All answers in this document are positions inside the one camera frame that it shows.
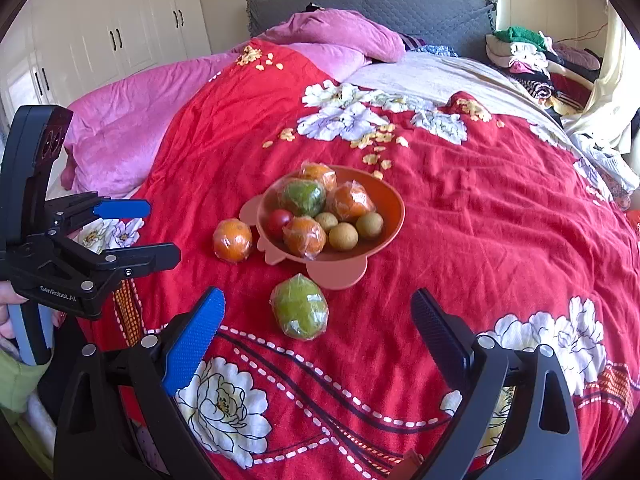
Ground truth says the plastic-wrapped orange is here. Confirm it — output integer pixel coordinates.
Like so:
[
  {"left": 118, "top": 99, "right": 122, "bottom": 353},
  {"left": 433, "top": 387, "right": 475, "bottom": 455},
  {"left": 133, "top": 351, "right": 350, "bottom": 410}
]
[
  {"left": 282, "top": 216, "right": 327, "bottom": 260},
  {"left": 212, "top": 218, "right": 253, "bottom": 263},
  {"left": 300, "top": 161, "right": 338, "bottom": 192},
  {"left": 331, "top": 183, "right": 376, "bottom": 223}
]

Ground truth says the plastic-wrapped green citrus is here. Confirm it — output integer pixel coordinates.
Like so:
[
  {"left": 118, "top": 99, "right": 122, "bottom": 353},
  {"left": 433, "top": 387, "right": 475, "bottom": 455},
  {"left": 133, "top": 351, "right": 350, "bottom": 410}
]
[
  {"left": 277, "top": 178, "right": 328, "bottom": 218},
  {"left": 270, "top": 274, "right": 331, "bottom": 342}
]

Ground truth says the pink bunched blanket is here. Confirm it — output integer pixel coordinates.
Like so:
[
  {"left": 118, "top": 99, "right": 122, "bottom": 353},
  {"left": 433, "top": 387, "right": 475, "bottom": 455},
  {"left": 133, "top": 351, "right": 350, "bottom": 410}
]
[{"left": 257, "top": 9, "right": 407, "bottom": 63}]

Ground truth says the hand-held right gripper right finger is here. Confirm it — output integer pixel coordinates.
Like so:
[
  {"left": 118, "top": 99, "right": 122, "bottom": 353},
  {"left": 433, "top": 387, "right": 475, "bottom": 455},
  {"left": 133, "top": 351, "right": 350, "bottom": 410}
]
[{"left": 395, "top": 287, "right": 583, "bottom": 480}]

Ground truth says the grey padded headboard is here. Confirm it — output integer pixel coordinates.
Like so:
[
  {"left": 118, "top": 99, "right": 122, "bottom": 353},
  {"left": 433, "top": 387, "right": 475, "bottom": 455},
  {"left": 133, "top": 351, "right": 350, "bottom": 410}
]
[{"left": 245, "top": 0, "right": 498, "bottom": 56}]

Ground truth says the cream curtain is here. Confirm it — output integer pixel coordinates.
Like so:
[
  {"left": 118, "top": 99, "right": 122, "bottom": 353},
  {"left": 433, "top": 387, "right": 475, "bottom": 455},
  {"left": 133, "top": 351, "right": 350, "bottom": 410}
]
[{"left": 562, "top": 0, "right": 640, "bottom": 136}]

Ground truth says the pile of folded clothes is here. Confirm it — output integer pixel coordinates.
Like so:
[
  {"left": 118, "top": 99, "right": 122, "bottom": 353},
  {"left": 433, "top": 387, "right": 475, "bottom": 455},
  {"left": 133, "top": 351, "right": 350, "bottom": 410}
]
[{"left": 485, "top": 26, "right": 603, "bottom": 113}]

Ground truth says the person's left hand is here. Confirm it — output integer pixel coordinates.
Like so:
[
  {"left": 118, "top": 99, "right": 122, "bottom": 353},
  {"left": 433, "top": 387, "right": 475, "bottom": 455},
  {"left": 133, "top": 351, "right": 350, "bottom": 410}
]
[{"left": 0, "top": 280, "right": 30, "bottom": 341}]

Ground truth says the red floral blanket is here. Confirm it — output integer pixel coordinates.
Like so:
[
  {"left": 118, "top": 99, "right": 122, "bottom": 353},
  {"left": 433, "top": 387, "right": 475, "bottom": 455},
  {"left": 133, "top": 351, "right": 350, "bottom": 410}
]
[{"left": 80, "top": 39, "right": 640, "bottom": 480}]

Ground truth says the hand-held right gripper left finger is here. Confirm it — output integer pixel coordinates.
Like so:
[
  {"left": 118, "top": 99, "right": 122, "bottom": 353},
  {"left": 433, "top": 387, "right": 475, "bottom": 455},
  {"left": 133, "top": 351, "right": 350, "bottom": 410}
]
[{"left": 52, "top": 286, "right": 227, "bottom": 480}]

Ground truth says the pink pillow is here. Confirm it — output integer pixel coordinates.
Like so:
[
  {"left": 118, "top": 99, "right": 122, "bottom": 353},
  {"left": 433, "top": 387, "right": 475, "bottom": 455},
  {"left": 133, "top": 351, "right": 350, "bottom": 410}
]
[{"left": 287, "top": 42, "right": 368, "bottom": 83}]

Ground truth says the white wardrobe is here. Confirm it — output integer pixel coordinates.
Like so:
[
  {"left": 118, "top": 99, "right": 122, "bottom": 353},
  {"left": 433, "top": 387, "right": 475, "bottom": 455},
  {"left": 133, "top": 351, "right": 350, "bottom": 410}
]
[{"left": 0, "top": 0, "right": 213, "bottom": 121}]

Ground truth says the pink plastic bowl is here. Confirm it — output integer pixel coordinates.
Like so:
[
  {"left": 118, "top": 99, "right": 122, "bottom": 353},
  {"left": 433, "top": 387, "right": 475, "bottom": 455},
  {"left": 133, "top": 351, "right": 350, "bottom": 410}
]
[{"left": 238, "top": 164, "right": 406, "bottom": 292}]

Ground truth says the red tomato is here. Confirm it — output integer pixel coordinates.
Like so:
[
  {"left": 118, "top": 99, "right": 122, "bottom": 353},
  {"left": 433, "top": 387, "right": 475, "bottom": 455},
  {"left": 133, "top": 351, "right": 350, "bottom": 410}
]
[{"left": 266, "top": 208, "right": 295, "bottom": 241}]

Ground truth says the pink quilt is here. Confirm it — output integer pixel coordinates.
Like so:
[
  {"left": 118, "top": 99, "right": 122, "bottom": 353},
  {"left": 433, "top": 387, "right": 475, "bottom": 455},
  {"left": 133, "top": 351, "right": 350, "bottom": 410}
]
[{"left": 60, "top": 52, "right": 241, "bottom": 201}]

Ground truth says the person's green clothing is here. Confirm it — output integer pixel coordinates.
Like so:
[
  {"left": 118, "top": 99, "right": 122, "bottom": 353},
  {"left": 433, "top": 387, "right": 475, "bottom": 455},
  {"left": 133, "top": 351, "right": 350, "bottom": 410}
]
[{"left": 0, "top": 350, "right": 51, "bottom": 461}]

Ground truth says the dark patterned pillow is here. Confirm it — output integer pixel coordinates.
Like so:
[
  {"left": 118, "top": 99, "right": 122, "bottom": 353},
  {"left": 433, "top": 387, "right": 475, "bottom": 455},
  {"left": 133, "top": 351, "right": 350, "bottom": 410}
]
[{"left": 397, "top": 32, "right": 458, "bottom": 58}]

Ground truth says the white patterned cloth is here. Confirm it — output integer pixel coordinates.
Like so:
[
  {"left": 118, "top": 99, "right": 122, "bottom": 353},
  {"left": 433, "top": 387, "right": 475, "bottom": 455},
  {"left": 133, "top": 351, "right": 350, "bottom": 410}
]
[{"left": 570, "top": 132, "right": 636, "bottom": 196}]

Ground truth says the beige bedsheet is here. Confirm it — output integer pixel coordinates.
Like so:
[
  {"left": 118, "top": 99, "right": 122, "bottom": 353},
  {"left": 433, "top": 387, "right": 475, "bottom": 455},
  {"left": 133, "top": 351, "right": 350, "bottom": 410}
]
[{"left": 347, "top": 52, "right": 616, "bottom": 181}]

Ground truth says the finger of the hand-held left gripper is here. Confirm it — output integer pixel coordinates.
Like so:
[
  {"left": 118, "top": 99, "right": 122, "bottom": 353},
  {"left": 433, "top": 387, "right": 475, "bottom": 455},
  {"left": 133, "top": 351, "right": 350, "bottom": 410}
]
[
  {"left": 66, "top": 241, "right": 182, "bottom": 287},
  {"left": 47, "top": 191, "right": 152, "bottom": 234}
]

